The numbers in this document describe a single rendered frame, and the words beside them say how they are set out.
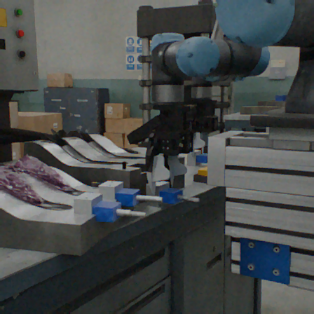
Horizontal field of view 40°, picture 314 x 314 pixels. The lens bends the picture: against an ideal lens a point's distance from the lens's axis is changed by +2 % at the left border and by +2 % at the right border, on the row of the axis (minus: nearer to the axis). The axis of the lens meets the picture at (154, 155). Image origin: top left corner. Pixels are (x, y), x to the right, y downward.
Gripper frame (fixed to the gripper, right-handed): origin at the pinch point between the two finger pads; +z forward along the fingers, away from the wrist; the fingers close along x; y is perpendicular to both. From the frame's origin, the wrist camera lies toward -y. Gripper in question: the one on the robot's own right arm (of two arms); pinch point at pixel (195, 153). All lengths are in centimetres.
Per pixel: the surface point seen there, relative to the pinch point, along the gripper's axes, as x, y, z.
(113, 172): -61, 6, -4
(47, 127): 287, -351, 28
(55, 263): -91, 15, 6
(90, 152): -46.6, -12.6, -5.2
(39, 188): -81, 1, -3
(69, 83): 502, -498, -36
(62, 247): -91, 16, 3
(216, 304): -15, 15, 49
